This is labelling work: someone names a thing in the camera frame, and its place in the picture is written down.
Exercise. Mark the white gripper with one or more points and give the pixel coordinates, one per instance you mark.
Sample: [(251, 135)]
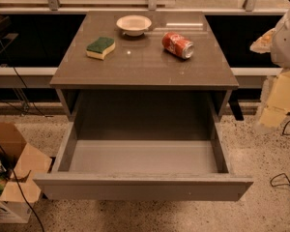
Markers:
[(287, 43)]

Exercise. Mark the red coke can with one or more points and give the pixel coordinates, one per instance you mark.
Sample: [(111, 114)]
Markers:
[(178, 45)]

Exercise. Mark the grey cabinet with glossy top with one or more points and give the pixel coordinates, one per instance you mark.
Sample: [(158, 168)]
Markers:
[(142, 62)]

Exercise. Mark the open grey top drawer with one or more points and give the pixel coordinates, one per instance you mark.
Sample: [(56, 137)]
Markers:
[(143, 146)]

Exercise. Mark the white ceramic bowl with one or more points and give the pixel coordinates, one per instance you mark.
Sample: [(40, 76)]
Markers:
[(134, 25)]

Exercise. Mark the green yellow sponge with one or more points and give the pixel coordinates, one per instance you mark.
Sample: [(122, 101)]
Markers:
[(100, 48)]

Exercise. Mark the open cardboard box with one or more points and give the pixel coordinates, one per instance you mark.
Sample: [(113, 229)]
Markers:
[(20, 193)]

